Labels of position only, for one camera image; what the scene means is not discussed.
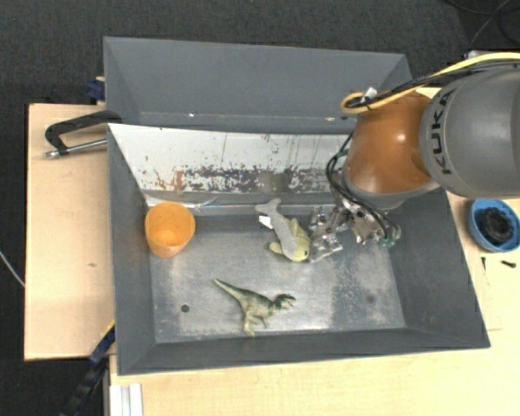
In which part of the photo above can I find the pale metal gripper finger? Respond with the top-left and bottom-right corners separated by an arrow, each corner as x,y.
309,205 -> 346,236
307,233 -> 345,264

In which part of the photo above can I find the grey and yellow plush fish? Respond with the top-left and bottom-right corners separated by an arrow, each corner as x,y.
254,198 -> 313,263

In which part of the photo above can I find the green toy dinosaur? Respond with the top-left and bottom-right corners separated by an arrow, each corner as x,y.
212,277 -> 297,338

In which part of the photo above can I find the blue bowl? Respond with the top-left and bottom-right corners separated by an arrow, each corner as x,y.
468,198 -> 520,253

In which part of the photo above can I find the black round part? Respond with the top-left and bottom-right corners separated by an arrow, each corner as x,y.
479,207 -> 516,246

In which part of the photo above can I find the orange plastic cup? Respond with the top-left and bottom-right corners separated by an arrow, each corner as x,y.
144,201 -> 197,259

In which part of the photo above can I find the grey metal bin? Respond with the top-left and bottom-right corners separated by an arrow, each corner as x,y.
102,36 -> 491,376

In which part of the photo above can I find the pale wood flat board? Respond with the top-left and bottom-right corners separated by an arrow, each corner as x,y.
23,103 -> 116,361

